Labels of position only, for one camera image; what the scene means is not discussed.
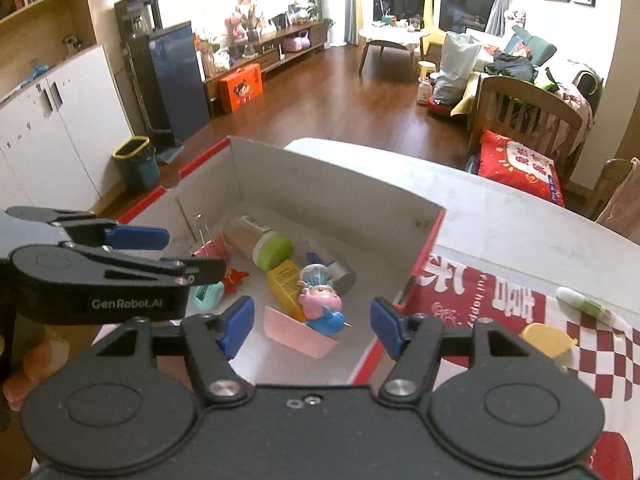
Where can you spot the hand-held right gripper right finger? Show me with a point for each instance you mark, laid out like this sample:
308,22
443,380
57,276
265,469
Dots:
387,325

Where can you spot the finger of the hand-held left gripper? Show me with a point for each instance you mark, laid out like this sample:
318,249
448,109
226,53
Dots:
137,238
200,271

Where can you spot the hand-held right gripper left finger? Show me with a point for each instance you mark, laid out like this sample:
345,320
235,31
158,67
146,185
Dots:
237,327

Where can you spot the red binder clip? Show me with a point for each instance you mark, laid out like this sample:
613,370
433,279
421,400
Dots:
212,249

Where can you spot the teal small toy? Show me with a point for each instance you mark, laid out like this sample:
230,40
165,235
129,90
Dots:
210,296

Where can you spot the toothpick jar with green lid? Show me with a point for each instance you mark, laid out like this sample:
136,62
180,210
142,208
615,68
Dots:
250,240

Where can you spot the yellow cardboard carton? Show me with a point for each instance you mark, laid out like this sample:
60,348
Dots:
285,285

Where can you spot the spice jar with silver cap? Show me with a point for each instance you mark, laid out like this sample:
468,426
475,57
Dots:
340,275

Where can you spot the pink pig toy figure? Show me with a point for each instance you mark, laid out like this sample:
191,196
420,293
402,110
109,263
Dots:
320,305

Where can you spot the red cardboard box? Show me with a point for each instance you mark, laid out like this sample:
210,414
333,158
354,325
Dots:
325,195

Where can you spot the person's left hand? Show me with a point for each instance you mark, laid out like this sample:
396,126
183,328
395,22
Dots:
45,357

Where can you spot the small red toy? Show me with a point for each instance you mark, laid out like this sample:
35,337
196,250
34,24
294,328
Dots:
235,277

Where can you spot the green trash bin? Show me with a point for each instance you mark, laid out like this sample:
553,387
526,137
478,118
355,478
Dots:
137,167

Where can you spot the red and white printed tablecloth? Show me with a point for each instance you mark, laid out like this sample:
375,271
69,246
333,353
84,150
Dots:
500,310

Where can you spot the white cabinet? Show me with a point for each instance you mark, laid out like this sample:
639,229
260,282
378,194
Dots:
65,125

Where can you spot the yellow pear-shaped case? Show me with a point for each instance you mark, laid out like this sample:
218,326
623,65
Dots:
545,340

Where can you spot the dark glossy cabinet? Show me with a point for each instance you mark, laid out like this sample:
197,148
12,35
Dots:
172,80

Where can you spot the orange gift box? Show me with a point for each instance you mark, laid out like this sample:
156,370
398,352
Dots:
240,87

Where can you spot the white pen with green label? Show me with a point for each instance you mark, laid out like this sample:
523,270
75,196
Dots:
590,307

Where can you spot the red printed cushion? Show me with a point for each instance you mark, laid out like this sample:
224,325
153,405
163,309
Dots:
520,165

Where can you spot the wooden TV cabinet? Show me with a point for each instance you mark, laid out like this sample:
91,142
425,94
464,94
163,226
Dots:
270,57

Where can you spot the black water dispenser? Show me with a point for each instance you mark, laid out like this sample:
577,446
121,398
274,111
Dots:
140,10

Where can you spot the small bottle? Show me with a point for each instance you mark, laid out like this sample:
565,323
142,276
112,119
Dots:
424,92

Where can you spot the pink bag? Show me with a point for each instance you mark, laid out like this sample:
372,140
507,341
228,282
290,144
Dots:
296,41

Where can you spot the yellow stool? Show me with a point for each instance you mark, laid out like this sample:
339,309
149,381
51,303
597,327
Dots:
426,67

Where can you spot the pink cloth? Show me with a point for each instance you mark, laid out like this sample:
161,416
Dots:
627,205

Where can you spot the white plastic bag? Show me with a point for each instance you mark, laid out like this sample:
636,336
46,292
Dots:
455,65

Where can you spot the wooden chair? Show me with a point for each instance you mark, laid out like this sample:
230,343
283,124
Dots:
550,102
612,175

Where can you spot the round coffee table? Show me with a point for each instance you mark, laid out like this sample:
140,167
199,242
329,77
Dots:
390,37

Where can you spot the sofa with clothes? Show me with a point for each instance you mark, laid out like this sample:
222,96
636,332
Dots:
575,90

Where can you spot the yellow giraffe toy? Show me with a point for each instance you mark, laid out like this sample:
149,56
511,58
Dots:
430,15

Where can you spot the teal cushion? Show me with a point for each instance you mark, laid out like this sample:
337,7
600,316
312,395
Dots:
535,45

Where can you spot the wooden wall shelf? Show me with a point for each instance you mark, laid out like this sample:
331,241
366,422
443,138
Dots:
50,15

